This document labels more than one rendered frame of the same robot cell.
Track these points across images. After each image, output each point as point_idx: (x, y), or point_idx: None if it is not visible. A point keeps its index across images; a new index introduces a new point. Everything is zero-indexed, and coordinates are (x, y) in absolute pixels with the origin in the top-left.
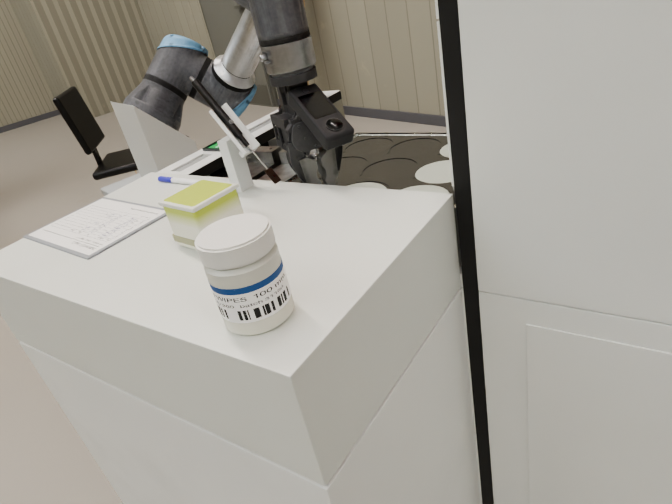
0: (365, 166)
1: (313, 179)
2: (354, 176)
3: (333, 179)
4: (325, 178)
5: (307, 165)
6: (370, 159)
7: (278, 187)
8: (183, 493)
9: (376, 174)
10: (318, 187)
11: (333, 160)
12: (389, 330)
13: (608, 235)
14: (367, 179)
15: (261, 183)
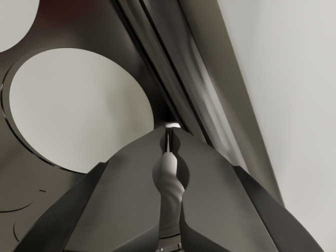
0: (22, 212)
1: (205, 166)
2: (57, 195)
3: (134, 148)
4: (159, 158)
5: (231, 216)
6: (4, 227)
7: (334, 187)
8: None
9: (11, 172)
10: (278, 50)
11: (104, 197)
12: None
13: None
14: (37, 166)
15: (323, 243)
